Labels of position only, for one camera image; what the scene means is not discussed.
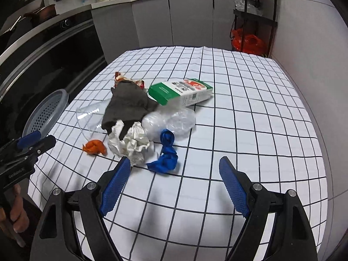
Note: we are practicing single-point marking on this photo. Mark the brown pan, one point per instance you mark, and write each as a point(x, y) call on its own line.
point(46, 11)

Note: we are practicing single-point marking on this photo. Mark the person's left hand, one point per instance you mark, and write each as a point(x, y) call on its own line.
point(19, 209)

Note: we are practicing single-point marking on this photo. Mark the grey kitchen cabinet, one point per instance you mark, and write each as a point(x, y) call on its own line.
point(152, 19)

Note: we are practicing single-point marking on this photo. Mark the dark grey cloth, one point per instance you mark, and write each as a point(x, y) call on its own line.
point(125, 103)

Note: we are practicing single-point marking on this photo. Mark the red plastic bag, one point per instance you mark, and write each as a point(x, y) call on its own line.
point(250, 43)

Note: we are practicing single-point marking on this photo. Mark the orange peel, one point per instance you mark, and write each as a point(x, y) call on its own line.
point(95, 146)

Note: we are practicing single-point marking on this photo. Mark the black built-in oven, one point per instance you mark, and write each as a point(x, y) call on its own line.
point(54, 59)

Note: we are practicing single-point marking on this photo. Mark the black oven knob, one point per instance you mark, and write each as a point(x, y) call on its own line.
point(65, 24)

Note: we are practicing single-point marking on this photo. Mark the red snack wrapper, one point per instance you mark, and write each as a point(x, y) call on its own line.
point(119, 77)

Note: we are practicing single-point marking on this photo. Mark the clear plastic bag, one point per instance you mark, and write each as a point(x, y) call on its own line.
point(174, 122)

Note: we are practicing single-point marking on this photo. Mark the green and white carton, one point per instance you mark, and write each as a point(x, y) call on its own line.
point(174, 92)

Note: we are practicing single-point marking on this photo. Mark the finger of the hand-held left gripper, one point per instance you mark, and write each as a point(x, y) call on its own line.
point(28, 138)
point(45, 142)

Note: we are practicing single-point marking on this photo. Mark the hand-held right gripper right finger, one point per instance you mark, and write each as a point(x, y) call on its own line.
point(232, 187)

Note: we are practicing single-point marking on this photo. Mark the grey perforated plastic basket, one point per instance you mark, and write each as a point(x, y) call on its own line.
point(46, 108)

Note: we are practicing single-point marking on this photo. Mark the black metal rack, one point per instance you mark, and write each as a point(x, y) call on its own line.
point(266, 19)

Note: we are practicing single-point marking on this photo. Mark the clear plastic cup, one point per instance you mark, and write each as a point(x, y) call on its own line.
point(87, 119)

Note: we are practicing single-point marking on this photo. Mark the blue rubber glove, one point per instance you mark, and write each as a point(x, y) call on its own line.
point(165, 163)

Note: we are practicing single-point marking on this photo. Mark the crumpled clear bag on rack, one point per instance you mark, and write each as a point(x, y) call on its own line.
point(244, 5)

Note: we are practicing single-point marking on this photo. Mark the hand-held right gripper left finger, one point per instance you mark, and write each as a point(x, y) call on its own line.
point(115, 187)

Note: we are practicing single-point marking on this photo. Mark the crumpled white paper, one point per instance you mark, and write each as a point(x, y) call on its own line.
point(133, 144)

